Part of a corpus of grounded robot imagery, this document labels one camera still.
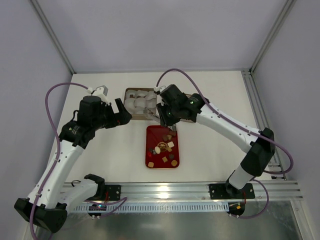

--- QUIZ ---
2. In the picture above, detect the aluminium front rail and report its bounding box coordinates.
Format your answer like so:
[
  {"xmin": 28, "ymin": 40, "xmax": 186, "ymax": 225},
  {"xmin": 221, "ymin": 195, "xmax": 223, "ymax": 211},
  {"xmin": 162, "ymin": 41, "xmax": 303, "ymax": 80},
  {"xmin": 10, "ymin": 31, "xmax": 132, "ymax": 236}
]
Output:
[{"xmin": 106, "ymin": 180, "xmax": 303, "ymax": 201}]

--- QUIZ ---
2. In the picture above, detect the aluminium rail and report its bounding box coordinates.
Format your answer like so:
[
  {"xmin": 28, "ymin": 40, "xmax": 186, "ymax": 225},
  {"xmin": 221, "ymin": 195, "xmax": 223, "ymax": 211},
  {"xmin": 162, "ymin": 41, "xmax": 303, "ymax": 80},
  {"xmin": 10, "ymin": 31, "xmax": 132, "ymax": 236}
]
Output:
[
  {"xmin": 241, "ymin": 69, "xmax": 284, "ymax": 172},
  {"xmin": 106, "ymin": 180, "xmax": 303, "ymax": 201}
]

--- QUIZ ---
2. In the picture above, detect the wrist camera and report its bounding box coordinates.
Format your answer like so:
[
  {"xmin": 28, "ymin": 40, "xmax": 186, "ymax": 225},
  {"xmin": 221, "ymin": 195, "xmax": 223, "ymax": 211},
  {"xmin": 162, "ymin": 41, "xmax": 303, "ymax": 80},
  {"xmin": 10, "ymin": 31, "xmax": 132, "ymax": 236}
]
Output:
[
  {"xmin": 86, "ymin": 85, "xmax": 108, "ymax": 97},
  {"xmin": 153, "ymin": 85, "xmax": 167, "ymax": 95}
]

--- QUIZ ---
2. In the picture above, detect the slotted cable duct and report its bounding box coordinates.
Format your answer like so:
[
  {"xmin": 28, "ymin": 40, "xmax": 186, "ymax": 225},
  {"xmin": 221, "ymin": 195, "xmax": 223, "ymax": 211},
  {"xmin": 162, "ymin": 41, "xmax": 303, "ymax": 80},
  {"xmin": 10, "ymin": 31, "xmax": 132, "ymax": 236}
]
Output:
[{"xmin": 71, "ymin": 201, "xmax": 229, "ymax": 214}]

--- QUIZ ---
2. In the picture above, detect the brown rectangular chocolate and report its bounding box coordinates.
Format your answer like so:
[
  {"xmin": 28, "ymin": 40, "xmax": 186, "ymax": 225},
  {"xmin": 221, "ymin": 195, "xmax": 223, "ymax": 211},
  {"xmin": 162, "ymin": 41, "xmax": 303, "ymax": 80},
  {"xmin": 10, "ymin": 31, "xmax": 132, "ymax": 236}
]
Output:
[{"xmin": 169, "ymin": 131, "xmax": 177, "ymax": 136}]

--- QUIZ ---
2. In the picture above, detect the gold tin box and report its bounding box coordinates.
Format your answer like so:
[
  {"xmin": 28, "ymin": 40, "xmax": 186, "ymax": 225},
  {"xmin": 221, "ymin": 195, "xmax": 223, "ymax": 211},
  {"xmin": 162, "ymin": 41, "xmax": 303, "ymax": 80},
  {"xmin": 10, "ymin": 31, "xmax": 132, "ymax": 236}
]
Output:
[{"xmin": 123, "ymin": 87, "xmax": 158, "ymax": 121}]

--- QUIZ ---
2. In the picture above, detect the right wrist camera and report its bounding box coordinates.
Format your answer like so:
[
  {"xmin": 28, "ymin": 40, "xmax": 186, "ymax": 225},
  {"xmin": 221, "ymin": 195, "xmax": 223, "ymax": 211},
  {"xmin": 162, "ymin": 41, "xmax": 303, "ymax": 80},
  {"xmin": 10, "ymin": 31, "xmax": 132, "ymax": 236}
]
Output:
[{"xmin": 153, "ymin": 85, "xmax": 167, "ymax": 95}]

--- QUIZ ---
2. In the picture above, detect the white cube chocolate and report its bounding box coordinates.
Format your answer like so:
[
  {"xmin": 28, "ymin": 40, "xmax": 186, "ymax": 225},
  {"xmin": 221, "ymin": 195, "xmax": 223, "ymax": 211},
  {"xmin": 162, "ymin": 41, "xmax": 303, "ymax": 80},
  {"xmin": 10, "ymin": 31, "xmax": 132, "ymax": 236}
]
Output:
[{"xmin": 167, "ymin": 141, "xmax": 175, "ymax": 148}]

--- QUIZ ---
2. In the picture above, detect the gold shell chocolate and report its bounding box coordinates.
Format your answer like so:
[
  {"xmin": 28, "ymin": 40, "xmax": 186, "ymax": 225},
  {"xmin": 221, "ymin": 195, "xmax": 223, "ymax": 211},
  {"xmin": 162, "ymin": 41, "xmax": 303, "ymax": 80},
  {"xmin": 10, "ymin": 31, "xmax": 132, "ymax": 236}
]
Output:
[{"xmin": 171, "ymin": 160, "xmax": 178, "ymax": 166}]

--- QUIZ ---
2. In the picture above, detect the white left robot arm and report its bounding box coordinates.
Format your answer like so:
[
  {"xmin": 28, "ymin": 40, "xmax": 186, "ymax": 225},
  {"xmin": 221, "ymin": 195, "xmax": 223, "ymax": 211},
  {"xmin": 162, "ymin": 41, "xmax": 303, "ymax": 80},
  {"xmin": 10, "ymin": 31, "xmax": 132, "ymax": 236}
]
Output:
[{"xmin": 14, "ymin": 95, "xmax": 132, "ymax": 234}]

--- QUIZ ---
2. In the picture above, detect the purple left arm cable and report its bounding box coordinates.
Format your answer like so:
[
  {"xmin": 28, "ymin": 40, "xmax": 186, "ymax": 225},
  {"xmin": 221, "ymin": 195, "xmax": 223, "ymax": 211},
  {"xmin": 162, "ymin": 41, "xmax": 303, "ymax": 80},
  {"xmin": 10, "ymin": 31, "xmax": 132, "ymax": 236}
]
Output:
[{"xmin": 29, "ymin": 82, "xmax": 128, "ymax": 235}]

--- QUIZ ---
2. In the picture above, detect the red lacquer tray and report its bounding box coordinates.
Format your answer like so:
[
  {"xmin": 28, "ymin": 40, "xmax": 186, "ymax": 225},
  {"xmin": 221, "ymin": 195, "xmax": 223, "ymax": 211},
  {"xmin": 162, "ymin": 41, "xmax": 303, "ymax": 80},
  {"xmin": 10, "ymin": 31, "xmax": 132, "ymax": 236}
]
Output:
[{"xmin": 145, "ymin": 125, "xmax": 180, "ymax": 170}]

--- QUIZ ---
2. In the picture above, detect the white round spiral chocolate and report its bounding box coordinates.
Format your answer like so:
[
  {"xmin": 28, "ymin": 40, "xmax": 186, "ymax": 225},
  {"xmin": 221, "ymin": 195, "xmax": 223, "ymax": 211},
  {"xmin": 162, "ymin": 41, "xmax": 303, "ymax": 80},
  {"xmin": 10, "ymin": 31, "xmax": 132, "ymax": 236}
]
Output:
[{"xmin": 154, "ymin": 146, "xmax": 161, "ymax": 154}]

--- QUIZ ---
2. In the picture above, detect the brown oval chocolate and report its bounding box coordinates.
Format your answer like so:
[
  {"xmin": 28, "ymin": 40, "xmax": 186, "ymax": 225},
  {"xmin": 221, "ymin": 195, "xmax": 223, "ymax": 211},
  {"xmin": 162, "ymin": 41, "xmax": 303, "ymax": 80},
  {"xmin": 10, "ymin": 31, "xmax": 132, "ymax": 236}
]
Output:
[{"xmin": 162, "ymin": 135, "xmax": 169, "ymax": 141}]

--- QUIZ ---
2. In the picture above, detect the gold tin lid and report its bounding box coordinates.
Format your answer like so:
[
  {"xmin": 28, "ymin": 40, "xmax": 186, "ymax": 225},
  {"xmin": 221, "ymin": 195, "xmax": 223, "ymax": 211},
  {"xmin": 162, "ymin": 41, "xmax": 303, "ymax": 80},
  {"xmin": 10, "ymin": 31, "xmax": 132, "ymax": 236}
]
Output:
[{"xmin": 178, "ymin": 93, "xmax": 204, "ymax": 123}]

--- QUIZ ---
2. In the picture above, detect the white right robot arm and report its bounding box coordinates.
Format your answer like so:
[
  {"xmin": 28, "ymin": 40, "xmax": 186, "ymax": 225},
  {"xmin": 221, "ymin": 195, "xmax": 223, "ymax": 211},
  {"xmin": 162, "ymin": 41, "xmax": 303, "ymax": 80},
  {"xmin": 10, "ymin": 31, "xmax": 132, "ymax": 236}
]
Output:
[{"xmin": 153, "ymin": 84, "xmax": 275, "ymax": 198}]

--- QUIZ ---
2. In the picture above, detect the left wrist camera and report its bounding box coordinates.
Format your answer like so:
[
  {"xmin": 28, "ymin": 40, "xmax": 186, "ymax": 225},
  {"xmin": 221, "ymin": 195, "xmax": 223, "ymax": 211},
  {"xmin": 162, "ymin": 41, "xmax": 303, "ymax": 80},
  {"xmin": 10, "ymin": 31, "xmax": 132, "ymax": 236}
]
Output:
[{"xmin": 86, "ymin": 85, "xmax": 108, "ymax": 97}]

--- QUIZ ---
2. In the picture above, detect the right side aluminium rail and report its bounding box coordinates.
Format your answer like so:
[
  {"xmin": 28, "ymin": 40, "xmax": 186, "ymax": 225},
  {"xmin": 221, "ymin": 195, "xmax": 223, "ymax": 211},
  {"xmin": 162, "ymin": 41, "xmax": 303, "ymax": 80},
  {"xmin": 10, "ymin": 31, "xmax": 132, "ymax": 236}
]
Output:
[{"xmin": 241, "ymin": 69, "xmax": 284, "ymax": 172}]

